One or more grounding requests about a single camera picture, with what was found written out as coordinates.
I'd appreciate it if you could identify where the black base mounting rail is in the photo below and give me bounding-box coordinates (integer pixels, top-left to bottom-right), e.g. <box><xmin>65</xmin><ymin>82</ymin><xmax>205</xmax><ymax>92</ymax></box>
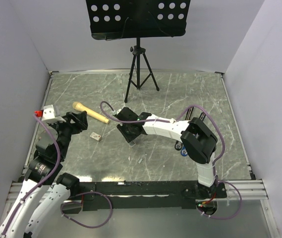
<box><xmin>70</xmin><ymin>180</ymin><xmax>227</xmax><ymax>211</ymax></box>

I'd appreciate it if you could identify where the small playing card box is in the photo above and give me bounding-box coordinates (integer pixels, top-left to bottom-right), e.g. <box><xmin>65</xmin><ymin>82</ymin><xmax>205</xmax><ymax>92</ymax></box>
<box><xmin>90</xmin><ymin>132</ymin><xmax>102</xmax><ymax>142</ymax></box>

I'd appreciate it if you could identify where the black music stand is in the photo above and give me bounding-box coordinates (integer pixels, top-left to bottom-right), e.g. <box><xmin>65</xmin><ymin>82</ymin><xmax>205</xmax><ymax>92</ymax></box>
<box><xmin>86</xmin><ymin>0</ymin><xmax>190</xmax><ymax>102</ymax></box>

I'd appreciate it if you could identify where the aluminium extrusion rail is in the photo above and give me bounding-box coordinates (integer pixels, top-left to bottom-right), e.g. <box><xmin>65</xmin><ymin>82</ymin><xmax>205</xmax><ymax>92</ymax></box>
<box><xmin>225</xmin><ymin>180</ymin><xmax>268</xmax><ymax>200</ymax></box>

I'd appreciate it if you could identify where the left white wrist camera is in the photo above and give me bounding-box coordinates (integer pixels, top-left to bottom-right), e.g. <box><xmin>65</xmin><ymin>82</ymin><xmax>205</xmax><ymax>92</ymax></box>
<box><xmin>34</xmin><ymin>105</ymin><xmax>66</xmax><ymax>123</ymax></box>

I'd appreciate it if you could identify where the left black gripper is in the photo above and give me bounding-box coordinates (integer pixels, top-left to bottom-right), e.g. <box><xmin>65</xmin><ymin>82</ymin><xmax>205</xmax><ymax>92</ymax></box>
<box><xmin>49</xmin><ymin>110</ymin><xmax>87</xmax><ymax>159</ymax></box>

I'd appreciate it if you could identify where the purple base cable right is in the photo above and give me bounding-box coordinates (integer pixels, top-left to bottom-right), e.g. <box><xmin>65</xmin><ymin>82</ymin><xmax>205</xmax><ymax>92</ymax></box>
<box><xmin>196</xmin><ymin>180</ymin><xmax>243</xmax><ymax>220</ymax></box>

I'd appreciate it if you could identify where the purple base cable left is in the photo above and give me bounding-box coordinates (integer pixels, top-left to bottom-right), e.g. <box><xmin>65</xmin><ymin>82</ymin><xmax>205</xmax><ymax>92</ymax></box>
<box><xmin>60</xmin><ymin>191</ymin><xmax>113</xmax><ymax>228</ymax></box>

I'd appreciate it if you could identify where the beige toy microphone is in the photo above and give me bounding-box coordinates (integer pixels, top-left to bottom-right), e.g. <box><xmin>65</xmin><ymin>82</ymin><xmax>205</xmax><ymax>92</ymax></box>
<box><xmin>72</xmin><ymin>102</ymin><xmax>110</xmax><ymax>124</ymax></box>

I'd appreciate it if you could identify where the black stapler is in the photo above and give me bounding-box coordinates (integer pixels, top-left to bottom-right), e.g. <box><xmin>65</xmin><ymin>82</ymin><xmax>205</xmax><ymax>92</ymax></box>
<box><xmin>174</xmin><ymin>106</ymin><xmax>196</xmax><ymax>151</ymax></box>

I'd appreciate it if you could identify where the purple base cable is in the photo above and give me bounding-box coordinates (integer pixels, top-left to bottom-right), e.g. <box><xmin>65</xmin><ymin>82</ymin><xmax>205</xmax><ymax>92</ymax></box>
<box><xmin>196</xmin><ymin>180</ymin><xmax>243</xmax><ymax>220</ymax></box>
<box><xmin>60</xmin><ymin>191</ymin><xmax>113</xmax><ymax>228</ymax></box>

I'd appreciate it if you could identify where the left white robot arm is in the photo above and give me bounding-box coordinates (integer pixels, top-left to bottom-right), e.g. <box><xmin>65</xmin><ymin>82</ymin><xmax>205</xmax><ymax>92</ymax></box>
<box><xmin>0</xmin><ymin>108</ymin><xmax>88</xmax><ymax>238</ymax></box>

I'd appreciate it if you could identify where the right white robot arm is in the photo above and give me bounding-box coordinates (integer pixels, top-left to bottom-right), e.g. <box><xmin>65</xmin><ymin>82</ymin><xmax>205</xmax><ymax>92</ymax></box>
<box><xmin>115</xmin><ymin>107</ymin><xmax>218</xmax><ymax>198</ymax></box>

